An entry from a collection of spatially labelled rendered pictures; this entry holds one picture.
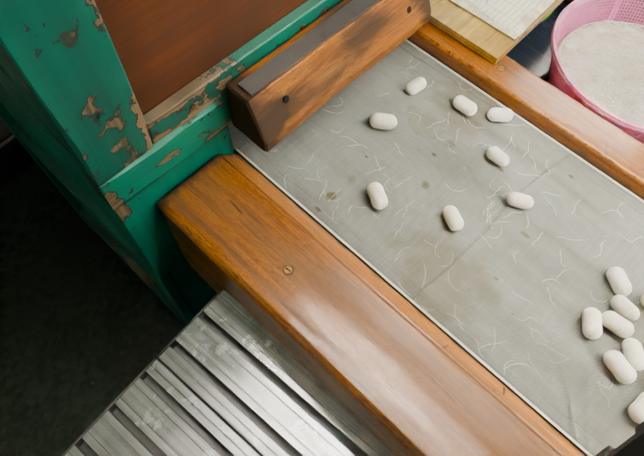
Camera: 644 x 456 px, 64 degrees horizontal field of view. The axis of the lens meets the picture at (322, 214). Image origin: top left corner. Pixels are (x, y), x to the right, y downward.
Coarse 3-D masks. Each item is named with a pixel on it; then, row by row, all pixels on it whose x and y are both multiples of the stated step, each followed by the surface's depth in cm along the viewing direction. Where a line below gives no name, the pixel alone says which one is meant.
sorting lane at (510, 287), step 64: (384, 64) 72; (320, 128) 66; (448, 128) 67; (512, 128) 67; (320, 192) 62; (384, 192) 62; (448, 192) 63; (576, 192) 63; (384, 256) 58; (448, 256) 59; (512, 256) 59; (576, 256) 59; (640, 256) 60; (448, 320) 55; (512, 320) 56; (576, 320) 56; (640, 320) 56; (512, 384) 52; (576, 384) 53; (640, 384) 53
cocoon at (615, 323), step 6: (606, 312) 55; (612, 312) 55; (606, 318) 55; (612, 318) 54; (618, 318) 54; (624, 318) 54; (606, 324) 55; (612, 324) 54; (618, 324) 54; (624, 324) 54; (630, 324) 54; (612, 330) 54; (618, 330) 54; (624, 330) 54; (630, 330) 54; (624, 336) 54
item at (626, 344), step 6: (624, 342) 54; (630, 342) 53; (636, 342) 53; (624, 348) 54; (630, 348) 53; (636, 348) 53; (642, 348) 53; (624, 354) 54; (630, 354) 53; (636, 354) 53; (642, 354) 53; (630, 360) 53; (636, 360) 52; (642, 360) 52; (636, 366) 52; (642, 366) 52
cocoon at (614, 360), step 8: (608, 352) 53; (616, 352) 53; (608, 360) 53; (616, 360) 52; (624, 360) 52; (616, 368) 52; (624, 368) 52; (632, 368) 52; (616, 376) 52; (624, 376) 52; (632, 376) 51
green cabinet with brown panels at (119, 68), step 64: (0, 0) 31; (64, 0) 34; (128, 0) 40; (192, 0) 45; (256, 0) 51; (320, 0) 58; (0, 64) 47; (64, 64) 38; (128, 64) 44; (192, 64) 50; (64, 128) 42; (128, 128) 47
